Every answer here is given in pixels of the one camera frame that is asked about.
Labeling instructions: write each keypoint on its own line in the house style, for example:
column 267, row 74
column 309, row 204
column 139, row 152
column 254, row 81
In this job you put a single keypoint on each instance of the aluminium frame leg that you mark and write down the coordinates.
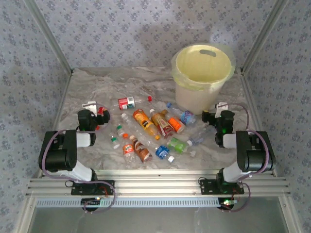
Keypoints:
column 290, row 216
column 25, row 216

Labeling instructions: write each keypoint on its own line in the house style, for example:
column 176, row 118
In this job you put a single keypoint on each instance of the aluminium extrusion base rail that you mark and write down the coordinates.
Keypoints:
column 155, row 184

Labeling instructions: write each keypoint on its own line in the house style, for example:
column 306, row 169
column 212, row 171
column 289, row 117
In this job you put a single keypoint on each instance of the blue label white cap bottle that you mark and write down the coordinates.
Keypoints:
column 161, row 151

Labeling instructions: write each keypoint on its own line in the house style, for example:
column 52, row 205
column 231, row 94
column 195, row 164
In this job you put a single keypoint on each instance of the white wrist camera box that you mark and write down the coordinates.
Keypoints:
column 88, row 105
column 222, row 106

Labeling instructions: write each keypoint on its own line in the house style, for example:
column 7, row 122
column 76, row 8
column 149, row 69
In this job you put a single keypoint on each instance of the small controller board with LED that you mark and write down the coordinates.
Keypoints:
column 227, row 202
column 91, row 201

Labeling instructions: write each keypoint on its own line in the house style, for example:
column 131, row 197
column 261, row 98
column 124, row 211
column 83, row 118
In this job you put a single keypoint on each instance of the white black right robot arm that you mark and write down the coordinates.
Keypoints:
column 255, row 155

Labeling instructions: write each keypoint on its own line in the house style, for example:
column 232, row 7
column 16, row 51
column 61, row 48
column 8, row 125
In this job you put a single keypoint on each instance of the orange soda label clear bottle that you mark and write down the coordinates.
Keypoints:
column 128, row 149

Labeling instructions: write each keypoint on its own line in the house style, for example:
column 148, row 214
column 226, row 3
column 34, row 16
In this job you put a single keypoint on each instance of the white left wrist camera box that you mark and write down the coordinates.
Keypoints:
column 88, row 105

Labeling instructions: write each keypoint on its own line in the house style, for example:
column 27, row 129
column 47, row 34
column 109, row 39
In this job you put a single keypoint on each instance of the red label cola bottle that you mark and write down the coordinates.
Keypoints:
column 126, row 103

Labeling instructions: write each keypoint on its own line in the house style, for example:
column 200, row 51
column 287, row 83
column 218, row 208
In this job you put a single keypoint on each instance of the orange juice bottle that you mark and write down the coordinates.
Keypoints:
column 143, row 121

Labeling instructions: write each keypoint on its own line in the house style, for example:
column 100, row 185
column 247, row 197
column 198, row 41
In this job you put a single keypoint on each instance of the small clear green cap bottle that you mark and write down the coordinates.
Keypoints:
column 114, row 142

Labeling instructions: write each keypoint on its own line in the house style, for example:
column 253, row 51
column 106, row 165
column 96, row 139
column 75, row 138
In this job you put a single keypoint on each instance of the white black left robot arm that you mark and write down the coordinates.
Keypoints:
column 58, row 155

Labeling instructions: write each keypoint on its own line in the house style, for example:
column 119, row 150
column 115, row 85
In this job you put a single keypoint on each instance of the red yellow label tea bottle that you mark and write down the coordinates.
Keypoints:
column 161, row 125

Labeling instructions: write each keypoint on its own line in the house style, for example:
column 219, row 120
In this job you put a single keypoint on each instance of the orange label brown cap bottle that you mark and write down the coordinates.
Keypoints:
column 176, row 123

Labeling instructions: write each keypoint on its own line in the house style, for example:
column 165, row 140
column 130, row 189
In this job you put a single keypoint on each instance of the green label clear bottle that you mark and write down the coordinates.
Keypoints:
column 177, row 144

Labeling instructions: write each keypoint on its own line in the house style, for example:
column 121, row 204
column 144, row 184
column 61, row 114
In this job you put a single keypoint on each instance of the clear bluish bottle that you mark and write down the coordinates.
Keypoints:
column 198, row 138

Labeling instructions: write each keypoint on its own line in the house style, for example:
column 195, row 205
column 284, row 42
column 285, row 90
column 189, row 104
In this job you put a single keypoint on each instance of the aluminium table side rail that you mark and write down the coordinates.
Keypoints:
column 248, row 87
column 61, row 102

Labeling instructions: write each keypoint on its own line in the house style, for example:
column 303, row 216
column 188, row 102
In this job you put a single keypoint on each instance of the aluminium frame post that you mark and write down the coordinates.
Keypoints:
column 264, row 36
column 48, row 36

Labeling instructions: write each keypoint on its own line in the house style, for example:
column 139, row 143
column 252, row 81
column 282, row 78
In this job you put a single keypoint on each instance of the brown coffee drink bottle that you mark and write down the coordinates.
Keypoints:
column 141, row 149

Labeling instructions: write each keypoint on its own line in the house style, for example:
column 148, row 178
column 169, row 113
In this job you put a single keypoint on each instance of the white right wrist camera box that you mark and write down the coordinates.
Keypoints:
column 222, row 106

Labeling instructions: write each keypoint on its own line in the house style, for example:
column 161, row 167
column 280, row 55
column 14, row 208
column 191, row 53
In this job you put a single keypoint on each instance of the cream plastic bin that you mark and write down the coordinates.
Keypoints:
column 194, row 102

